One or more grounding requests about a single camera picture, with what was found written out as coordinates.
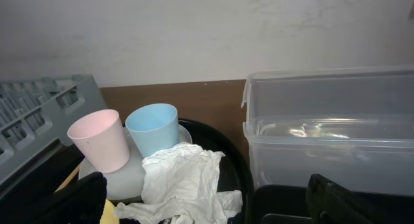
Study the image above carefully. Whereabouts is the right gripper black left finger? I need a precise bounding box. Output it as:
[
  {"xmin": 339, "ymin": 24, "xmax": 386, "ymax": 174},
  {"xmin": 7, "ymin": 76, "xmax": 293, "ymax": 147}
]
[{"xmin": 32, "ymin": 172, "xmax": 107, "ymax": 224}]

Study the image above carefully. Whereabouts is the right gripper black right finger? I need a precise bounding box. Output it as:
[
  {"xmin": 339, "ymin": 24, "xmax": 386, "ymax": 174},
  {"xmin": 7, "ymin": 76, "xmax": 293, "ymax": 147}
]
[{"xmin": 306, "ymin": 174, "xmax": 382, "ymax": 224}]

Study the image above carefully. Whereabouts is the wooden chopstick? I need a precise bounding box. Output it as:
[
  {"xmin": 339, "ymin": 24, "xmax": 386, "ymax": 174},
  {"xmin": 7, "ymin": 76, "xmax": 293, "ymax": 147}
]
[{"xmin": 55, "ymin": 163, "xmax": 82, "ymax": 192}]

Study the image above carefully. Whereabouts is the yellow bowl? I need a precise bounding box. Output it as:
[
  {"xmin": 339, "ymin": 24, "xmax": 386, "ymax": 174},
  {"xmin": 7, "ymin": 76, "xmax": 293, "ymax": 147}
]
[{"xmin": 100, "ymin": 199, "xmax": 120, "ymax": 224}]

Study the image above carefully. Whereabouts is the pink plastic cup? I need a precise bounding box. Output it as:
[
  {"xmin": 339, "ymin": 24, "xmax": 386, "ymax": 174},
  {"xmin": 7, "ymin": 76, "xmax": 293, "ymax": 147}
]
[{"xmin": 67, "ymin": 109, "xmax": 131, "ymax": 174}]

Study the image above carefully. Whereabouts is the white paper napkin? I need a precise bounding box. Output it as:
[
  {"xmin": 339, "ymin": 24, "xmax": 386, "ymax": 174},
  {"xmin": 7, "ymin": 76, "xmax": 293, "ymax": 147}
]
[{"xmin": 114, "ymin": 142, "xmax": 243, "ymax": 223}]

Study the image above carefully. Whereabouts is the grey dishwasher rack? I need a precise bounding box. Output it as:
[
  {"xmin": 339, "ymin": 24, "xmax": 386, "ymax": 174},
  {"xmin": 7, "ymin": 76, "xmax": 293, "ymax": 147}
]
[{"xmin": 1, "ymin": 74, "xmax": 107, "ymax": 197}]

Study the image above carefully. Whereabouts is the black round tray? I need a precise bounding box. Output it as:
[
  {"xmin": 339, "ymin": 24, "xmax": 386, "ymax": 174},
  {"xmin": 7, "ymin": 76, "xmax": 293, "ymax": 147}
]
[{"xmin": 1, "ymin": 118, "xmax": 254, "ymax": 223}]

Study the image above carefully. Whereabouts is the grey round plate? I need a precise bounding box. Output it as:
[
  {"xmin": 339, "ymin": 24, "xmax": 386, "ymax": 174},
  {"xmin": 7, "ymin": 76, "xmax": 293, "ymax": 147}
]
[{"xmin": 78, "ymin": 124, "xmax": 193, "ymax": 202}]

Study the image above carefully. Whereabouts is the black rectangular tray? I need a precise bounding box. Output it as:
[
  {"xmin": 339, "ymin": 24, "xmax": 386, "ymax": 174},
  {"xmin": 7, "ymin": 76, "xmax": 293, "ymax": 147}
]
[{"xmin": 249, "ymin": 185, "xmax": 413, "ymax": 224}]

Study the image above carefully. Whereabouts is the clear plastic bin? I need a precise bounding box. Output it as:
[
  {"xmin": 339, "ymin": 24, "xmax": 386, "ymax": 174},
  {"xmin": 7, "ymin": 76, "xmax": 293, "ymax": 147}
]
[{"xmin": 241, "ymin": 65, "xmax": 413, "ymax": 196}]

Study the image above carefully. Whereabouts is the blue plastic cup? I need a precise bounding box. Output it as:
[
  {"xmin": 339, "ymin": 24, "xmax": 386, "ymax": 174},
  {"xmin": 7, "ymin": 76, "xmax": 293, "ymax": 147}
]
[{"xmin": 125, "ymin": 104, "xmax": 179, "ymax": 157}]

